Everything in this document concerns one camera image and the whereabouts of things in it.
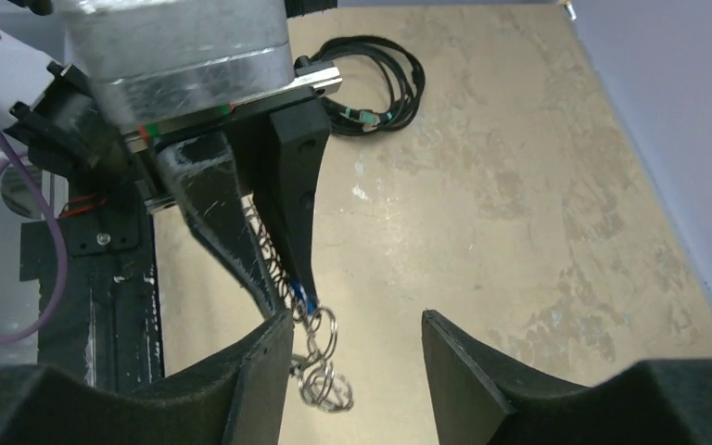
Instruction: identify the grey key holder plate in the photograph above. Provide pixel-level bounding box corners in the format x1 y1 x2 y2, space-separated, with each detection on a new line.
242 196 354 413

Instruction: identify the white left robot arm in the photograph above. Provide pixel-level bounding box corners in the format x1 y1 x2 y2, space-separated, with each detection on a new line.
0 0 340 318

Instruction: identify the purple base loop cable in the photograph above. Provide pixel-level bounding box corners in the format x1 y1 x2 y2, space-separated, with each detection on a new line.
0 120 70 345

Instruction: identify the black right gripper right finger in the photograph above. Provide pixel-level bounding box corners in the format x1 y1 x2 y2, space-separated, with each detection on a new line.
421 310 712 444

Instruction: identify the coiled black cable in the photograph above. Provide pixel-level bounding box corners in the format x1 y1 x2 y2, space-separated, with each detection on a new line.
294 35 426 137

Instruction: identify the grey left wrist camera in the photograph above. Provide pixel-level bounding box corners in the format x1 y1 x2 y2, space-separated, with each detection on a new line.
53 0 295 129

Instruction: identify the key with blue tag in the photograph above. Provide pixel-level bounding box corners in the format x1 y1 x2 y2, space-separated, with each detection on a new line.
290 281 318 316

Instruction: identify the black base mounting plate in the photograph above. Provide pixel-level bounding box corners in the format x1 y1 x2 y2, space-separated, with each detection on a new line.
37 204 165 393

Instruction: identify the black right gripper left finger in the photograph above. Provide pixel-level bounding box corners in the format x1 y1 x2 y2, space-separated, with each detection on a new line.
0 312 294 444

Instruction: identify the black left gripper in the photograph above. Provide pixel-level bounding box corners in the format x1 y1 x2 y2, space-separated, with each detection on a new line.
125 62 343 319

